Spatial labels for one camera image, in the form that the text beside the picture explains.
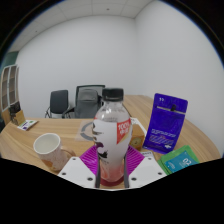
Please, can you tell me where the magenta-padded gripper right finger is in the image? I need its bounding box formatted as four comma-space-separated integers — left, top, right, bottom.
124, 145, 168, 190

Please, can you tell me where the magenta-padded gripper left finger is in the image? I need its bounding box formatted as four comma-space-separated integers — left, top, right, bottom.
57, 144, 101, 189

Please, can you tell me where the clear black-capped drink bottle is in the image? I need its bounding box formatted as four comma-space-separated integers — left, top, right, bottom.
92, 87, 134, 184

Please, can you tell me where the small beige packet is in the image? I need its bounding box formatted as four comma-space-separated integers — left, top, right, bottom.
139, 150, 155, 160

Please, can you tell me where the white patterned ceramic mug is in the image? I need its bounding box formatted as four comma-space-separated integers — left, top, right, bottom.
33, 132, 77, 173

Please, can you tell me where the green flat packet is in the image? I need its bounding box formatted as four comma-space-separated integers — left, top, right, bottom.
157, 144, 201, 175

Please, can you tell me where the flat round red coaster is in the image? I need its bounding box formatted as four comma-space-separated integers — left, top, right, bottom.
99, 176, 126, 188

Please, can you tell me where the purple standing pouch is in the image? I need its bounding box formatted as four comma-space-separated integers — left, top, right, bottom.
143, 92, 189, 155

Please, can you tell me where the black mesh office chair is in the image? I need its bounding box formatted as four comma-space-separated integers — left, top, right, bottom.
62, 84, 106, 120

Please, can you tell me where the white colourful leaflet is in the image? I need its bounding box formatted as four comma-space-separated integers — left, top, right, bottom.
17, 119, 39, 131

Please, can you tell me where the grey backpack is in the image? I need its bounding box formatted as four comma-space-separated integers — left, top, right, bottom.
74, 87, 101, 119

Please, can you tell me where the black padded office chair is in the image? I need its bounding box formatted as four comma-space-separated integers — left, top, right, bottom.
44, 89, 73, 120

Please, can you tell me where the brown and black box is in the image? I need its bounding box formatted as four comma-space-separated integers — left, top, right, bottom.
1, 102, 26, 126

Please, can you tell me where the wooden shelf cabinet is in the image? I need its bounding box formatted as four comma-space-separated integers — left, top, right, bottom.
0, 64, 20, 113

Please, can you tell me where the grey ring print mat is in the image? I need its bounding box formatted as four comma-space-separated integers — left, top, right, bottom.
78, 120, 101, 143

